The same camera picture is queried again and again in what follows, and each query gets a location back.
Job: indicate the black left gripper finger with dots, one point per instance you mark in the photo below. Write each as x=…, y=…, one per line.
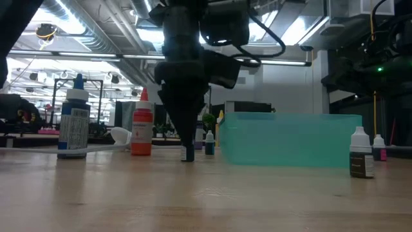
x=177, y=109
x=196, y=109

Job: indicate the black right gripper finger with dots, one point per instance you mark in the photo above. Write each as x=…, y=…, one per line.
x=344, y=77

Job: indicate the large purple food coloring bottle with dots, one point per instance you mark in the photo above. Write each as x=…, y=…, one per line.
x=199, y=135

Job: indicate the large yellow-orange food coloring bottle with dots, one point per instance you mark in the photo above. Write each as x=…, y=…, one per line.
x=217, y=135

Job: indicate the large red food coloring bottle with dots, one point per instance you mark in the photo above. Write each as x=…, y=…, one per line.
x=142, y=129

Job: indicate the small teal dropper bottle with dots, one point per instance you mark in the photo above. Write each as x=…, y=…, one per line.
x=210, y=148

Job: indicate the small pink dropper bottle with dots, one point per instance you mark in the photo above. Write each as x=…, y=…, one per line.
x=380, y=154

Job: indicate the small brown dropper bottle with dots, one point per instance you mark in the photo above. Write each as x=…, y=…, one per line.
x=360, y=164

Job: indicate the large blue food coloring bottle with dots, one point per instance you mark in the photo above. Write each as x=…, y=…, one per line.
x=74, y=129

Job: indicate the green potted plant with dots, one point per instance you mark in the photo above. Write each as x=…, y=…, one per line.
x=209, y=120

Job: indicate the grey cloth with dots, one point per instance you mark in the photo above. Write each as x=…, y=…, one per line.
x=128, y=116

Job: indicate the round white ceiling fixture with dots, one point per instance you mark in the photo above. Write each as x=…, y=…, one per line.
x=331, y=29

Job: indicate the red stick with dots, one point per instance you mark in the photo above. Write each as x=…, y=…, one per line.
x=393, y=132

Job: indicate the black cabinet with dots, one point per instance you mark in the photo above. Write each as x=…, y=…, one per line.
x=254, y=107

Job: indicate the white ceiling box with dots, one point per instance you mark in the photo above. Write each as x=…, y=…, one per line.
x=363, y=8

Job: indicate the translucent green plastic bin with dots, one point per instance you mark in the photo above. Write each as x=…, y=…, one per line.
x=289, y=141

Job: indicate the long ceiling light bar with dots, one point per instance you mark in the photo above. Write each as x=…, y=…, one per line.
x=87, y=54

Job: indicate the pink tray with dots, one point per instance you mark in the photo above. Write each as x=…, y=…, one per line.
x=48, y=131

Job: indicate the dark background table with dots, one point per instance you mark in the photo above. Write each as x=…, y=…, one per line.
x=32, y=140

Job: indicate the person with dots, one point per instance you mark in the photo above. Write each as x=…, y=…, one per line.
x=19, y=106

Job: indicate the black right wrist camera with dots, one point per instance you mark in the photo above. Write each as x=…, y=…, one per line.
x=404, y=42

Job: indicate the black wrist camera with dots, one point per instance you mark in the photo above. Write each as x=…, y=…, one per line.
x=225, y=22
x=404, y=42

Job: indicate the black dome camera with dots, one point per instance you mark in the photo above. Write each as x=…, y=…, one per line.
x=306, y=48

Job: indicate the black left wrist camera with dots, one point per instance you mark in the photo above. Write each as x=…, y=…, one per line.
x=225, y=22

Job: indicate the smooth round air duct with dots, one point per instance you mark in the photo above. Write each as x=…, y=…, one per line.
x=141, y=8

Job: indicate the black rig frame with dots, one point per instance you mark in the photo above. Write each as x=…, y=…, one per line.
x=100, y=100

